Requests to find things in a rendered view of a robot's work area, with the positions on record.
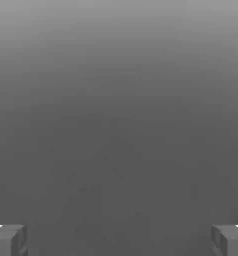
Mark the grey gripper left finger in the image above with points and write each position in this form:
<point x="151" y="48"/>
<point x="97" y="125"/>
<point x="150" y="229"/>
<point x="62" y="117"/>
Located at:
<point x="7" y="242"/>

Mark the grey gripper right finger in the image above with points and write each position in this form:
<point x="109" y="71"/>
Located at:
<point x="231" y="242"/>

